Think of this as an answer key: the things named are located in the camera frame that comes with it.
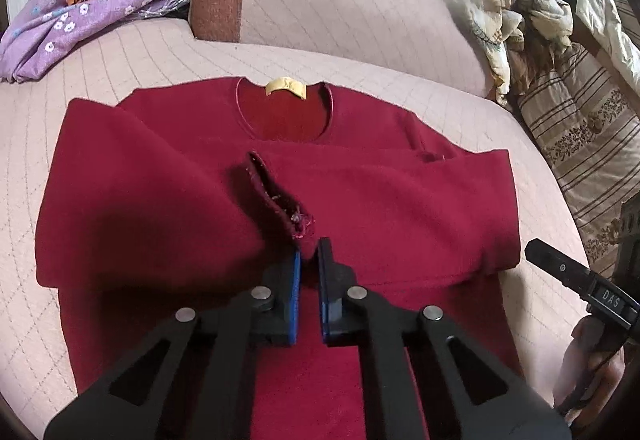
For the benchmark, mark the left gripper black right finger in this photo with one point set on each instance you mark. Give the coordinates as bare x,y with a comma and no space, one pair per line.
422,376

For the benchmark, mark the purple floral cloth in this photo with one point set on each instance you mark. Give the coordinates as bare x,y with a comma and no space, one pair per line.
45,31

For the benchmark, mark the white cloth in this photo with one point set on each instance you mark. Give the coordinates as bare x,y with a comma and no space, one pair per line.
614,26

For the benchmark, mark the dark red knit sweater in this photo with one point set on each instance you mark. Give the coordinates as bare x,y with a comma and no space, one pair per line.
183,196

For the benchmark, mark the right human hand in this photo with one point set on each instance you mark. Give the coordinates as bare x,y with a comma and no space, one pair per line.
609,366

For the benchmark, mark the clear plastic bag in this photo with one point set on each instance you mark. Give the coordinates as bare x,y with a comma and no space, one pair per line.
150,9

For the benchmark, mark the beige floral crumpled cloth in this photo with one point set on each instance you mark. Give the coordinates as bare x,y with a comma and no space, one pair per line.
520,38

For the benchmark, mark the pink quilted rolled blanket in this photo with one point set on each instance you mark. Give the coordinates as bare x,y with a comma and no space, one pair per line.
418,37

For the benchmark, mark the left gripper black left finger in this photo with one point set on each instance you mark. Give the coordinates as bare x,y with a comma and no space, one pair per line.
192,377

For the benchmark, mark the brown striped patterned quilt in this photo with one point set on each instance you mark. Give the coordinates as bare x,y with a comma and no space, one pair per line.
588,133

